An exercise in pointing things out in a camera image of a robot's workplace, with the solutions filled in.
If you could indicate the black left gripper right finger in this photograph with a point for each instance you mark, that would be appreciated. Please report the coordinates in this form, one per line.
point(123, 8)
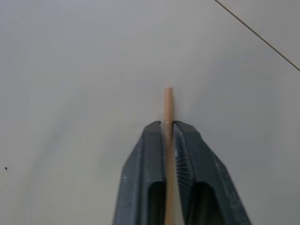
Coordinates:
point(201, 168)

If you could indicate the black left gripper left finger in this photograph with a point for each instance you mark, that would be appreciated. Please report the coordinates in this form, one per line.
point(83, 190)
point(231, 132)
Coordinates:
point(140, 168)

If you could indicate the wooden chopstick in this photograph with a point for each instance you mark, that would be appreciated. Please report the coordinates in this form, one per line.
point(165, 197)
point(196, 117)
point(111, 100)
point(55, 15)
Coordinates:
point(169, 140)

